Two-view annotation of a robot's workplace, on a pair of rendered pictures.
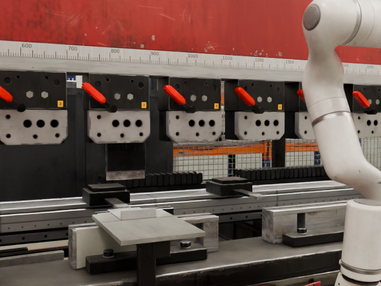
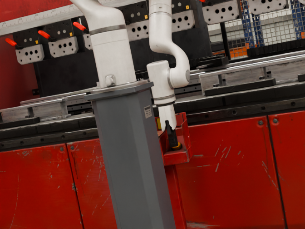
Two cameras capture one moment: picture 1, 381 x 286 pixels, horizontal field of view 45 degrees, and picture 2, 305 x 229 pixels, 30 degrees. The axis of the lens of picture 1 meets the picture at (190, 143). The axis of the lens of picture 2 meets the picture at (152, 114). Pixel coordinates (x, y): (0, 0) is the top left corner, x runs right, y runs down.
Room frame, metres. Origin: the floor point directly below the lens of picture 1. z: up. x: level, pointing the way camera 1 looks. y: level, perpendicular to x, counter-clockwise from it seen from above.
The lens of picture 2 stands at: (-0.52, -1.96, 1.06)
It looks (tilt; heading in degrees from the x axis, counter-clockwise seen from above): 5 degrees down; 49
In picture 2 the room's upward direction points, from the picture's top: 11 degrees counter-clockwise
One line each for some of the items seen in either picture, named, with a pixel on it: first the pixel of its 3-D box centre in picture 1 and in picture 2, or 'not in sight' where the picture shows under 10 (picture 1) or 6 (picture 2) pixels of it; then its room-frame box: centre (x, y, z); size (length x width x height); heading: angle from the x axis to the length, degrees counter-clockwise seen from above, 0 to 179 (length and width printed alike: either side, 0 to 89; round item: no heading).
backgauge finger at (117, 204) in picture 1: (111, 197); (130, 77); (1.31, 0.22, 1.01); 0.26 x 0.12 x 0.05; 24
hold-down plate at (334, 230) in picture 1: (329, 235); (239, 87); (1.36, -0.41, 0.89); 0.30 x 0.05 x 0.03; 114
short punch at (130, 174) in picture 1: (125, 160); not in sight; (1.17, 0.16, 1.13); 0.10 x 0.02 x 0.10; 114
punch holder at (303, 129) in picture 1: (310, 110); (221, 2); (1.40, -0.36, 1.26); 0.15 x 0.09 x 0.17; 114
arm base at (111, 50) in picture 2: not in sight; (114, 60); (0.65, -0.50, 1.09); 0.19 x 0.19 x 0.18
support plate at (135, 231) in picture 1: (144, 224); (101, 87); (1.03, 0.10, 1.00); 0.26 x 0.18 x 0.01; 24
